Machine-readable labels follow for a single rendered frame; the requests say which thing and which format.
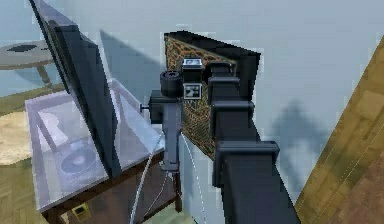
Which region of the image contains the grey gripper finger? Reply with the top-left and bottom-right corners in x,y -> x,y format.
129,131 -> 166,224
179,131 -> 208,224

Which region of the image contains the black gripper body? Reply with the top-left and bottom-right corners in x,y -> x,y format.
139,69 -> 184,173

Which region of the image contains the black framed brown painting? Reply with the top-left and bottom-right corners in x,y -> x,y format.
163,30 -> 262,162

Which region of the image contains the small yellow box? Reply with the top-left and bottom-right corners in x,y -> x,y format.
71,202 -> 92,222

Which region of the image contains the black flat television set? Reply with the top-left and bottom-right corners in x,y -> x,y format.
28,0 -> 123,180

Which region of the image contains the glass top wooden table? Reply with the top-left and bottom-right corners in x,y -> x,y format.
24,77 -> 184,224

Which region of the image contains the grey round table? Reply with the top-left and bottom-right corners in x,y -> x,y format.
0,39 -> 56,89

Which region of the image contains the black flat oval dish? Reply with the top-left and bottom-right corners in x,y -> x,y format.
6,43 -> 38,53

